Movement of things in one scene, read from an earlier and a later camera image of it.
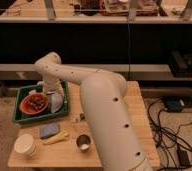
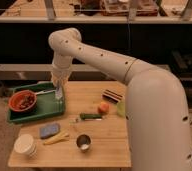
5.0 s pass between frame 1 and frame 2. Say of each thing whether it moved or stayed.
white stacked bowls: stayed
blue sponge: stayed
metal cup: stayed
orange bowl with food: moved
